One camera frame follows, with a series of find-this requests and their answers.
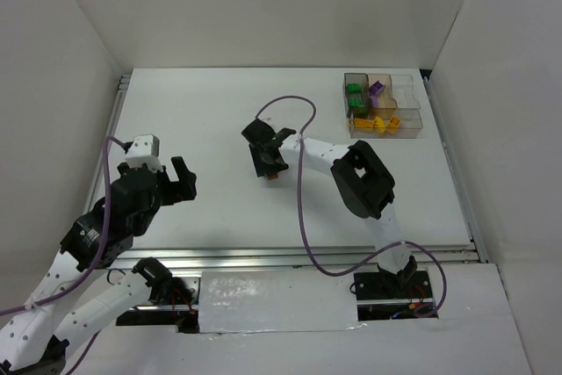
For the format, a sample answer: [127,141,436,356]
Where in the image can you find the small green lego brick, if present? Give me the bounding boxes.
[346,83,362,95]

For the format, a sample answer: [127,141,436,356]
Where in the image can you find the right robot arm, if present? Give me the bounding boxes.
[241,119,417,297]

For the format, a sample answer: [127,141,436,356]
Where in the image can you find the yellow striped lego brick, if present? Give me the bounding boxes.
[373,116,386,137]

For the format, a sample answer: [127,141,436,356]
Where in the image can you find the yellow 2x3 lego brick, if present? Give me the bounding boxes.
[385,117,401,134]

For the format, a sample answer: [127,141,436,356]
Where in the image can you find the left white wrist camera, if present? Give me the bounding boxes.
[125,134,162,173]

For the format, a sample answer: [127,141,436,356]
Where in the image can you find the yellow flower lego brick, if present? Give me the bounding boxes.
[354,118,375,129]

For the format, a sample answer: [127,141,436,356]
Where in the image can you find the purple paw lego brick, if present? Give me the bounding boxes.
[369,80,386,97]

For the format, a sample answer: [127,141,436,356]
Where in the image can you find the smoky grey container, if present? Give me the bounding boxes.
[342,73,371,119]

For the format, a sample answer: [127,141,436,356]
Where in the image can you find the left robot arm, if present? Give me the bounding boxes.
[1,156,197,374]

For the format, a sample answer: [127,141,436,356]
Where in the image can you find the long front clear container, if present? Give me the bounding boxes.
[347,108,423,139]

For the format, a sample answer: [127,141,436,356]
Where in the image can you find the aluminium frame rail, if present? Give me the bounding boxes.
[98,245,488,271]

